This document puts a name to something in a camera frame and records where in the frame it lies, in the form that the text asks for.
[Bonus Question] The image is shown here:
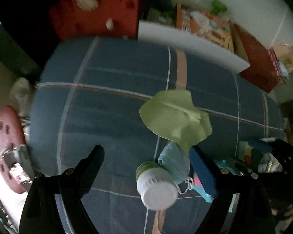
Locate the light blue face mask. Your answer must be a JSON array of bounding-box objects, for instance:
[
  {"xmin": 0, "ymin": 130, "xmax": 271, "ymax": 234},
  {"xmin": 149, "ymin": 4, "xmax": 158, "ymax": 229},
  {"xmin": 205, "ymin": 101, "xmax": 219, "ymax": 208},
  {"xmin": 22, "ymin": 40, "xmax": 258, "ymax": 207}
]
[{"xmin": 157, "ymin": 142, "xmax": 194, "ymax": 195}]

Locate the light green cloth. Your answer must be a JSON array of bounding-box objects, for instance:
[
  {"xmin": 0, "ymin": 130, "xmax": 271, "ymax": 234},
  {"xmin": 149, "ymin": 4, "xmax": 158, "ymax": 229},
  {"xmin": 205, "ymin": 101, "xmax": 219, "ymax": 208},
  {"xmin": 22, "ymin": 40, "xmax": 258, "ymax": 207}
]
[{"xmin": 139, "ymin": 90, "xmax": 213, "ymax": 154}]

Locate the teal plastic container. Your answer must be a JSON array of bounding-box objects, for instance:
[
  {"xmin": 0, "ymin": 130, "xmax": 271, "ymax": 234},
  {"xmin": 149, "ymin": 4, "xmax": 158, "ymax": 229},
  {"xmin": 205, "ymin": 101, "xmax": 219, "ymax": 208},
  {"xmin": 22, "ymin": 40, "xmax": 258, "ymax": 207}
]
[{"xmin": 192, "ymin": 159, "xmax": 235, "ymax": 204}]

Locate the red plastic stool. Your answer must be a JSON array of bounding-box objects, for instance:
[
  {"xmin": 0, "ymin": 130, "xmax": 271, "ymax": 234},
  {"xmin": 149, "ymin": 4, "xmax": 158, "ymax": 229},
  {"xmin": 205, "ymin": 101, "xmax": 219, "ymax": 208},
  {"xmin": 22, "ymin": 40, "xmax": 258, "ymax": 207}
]
[{"xmin": 0, "ymin": 106, "xmax": 34, "ymax": 194}]

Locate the white jar green label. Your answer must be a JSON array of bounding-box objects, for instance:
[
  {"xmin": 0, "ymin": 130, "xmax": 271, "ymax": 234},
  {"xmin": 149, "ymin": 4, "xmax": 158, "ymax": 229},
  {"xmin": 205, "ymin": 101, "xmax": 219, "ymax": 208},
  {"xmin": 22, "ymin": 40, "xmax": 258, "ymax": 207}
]
[{"xmin": 135, "ymin": 161, "xmax": 178, "ymax": 211}]

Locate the red cardboard box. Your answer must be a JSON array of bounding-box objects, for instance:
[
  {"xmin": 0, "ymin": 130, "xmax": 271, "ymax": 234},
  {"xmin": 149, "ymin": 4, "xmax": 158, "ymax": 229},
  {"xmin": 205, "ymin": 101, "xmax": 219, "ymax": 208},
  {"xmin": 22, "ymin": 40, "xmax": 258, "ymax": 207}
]
[{"xmin": 230, "ymin": 23, "xmax": 281, "ymax": 93}]

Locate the blue plaid cushion cover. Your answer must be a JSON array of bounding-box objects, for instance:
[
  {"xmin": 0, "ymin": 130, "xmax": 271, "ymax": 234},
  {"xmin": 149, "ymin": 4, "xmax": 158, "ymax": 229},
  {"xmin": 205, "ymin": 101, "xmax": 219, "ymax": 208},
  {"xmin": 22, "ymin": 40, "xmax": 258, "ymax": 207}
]
[{"xmin": 29, "ymin": 38, "xmax": 285, "ymax": 233}]

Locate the white foam board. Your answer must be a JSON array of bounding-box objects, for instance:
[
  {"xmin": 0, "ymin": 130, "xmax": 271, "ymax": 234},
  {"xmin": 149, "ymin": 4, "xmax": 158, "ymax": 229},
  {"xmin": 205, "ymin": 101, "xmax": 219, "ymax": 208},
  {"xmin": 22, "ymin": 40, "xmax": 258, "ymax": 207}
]
[{"xmin": 138, "ymin": 21, "xmax": 250, "ymax": 74}]

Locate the orange printed toy box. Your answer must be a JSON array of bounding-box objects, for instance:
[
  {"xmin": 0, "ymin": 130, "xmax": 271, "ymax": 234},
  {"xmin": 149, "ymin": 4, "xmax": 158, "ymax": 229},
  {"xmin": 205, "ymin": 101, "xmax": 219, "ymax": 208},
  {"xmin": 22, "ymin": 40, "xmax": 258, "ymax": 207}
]
[{"xmin": 176, "ymin": 4, "xmax": 234, "ymax": 53}]

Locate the green dumbbell toy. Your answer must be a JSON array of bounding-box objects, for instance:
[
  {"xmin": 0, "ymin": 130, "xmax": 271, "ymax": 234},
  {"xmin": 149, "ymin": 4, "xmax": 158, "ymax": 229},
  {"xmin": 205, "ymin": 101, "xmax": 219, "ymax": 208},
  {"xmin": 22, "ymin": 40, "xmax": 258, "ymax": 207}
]
[{"xmin": 210, "ymin": 0, "xmax": 228, "ymax": 16}]

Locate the red felt handbag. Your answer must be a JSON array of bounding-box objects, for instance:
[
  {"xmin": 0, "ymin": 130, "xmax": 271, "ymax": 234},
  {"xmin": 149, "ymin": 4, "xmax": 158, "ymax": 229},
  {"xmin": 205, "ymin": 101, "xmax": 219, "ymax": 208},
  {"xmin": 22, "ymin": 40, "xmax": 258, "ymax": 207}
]
[{"xmin": 50, "ymin": 0, "xmax": 142, "ymax": 41}]

